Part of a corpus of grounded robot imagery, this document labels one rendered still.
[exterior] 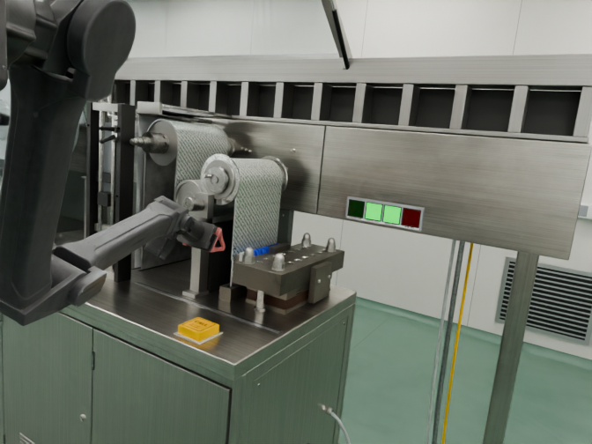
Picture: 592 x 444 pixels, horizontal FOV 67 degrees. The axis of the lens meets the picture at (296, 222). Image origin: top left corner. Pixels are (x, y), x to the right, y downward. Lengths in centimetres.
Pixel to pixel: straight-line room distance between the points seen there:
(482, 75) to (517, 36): 243
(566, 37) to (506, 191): 252
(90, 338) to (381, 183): 97
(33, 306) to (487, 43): 353
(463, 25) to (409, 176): 259
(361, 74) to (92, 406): 128
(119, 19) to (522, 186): 109
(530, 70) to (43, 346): 162
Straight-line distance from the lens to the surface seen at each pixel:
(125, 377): 134
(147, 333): 117
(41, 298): 67
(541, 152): 133
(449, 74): 139
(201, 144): 150
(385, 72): 144
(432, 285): 388
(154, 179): 157
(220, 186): 129
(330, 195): 148
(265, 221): 142
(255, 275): 123
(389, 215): 140
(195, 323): 113
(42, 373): 169
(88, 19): 45
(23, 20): 41
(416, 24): 398
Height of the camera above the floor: 137
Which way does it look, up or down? 10 degrees down
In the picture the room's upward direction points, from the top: 5 degrees clockwise
